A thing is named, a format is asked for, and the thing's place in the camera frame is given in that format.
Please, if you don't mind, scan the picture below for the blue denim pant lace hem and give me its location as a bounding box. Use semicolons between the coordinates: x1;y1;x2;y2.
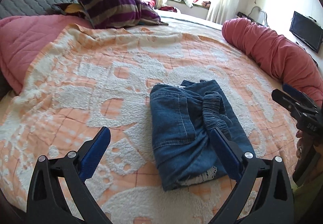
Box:
150;80;254;191

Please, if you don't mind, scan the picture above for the operator right hand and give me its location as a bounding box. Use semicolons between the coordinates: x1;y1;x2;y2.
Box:
295;130;323;189

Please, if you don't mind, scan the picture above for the red rolled duvet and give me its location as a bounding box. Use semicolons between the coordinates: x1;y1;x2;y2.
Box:
222;18;322;107

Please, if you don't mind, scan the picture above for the orange white bear blanket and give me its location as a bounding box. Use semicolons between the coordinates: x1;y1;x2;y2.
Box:
1;25;297;223

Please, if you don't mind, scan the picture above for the green sleeve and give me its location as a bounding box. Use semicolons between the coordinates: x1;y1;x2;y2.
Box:
293;174;322;223

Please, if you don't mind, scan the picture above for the black flat television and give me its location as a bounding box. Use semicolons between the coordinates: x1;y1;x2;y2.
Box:
290;11;322;53

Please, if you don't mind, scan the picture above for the cream bed sheet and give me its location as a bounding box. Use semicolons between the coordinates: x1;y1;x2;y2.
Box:
0;9;224;113

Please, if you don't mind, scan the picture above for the pink quilted pillow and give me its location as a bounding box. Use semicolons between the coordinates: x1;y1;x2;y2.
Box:
1;15;92;94

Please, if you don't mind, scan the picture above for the purple striped pillow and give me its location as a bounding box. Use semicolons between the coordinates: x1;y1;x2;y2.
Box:
52;0;166;29

